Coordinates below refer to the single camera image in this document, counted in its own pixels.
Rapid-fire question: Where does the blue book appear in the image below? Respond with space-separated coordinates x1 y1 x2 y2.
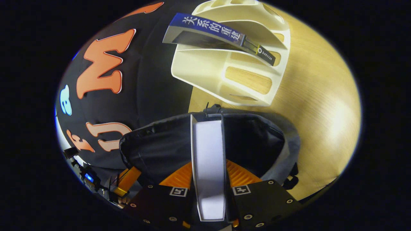
162 13 277 67

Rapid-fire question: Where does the grey black schoolbag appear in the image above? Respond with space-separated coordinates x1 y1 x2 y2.
118 103 301 200

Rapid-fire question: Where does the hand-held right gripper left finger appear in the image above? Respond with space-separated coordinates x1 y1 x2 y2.
124 161 197 231

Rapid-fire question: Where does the dark grey book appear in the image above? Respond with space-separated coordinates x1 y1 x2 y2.
190 114 227 222

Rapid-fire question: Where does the black backdrop cloth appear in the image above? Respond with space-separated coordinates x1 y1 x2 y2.
55 0 212 174

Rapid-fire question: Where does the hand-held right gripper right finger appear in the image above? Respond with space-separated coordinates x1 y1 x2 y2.
225 159 304 230

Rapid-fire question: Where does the white plastic bookshelf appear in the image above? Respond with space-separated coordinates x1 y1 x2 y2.
171 0 291 107

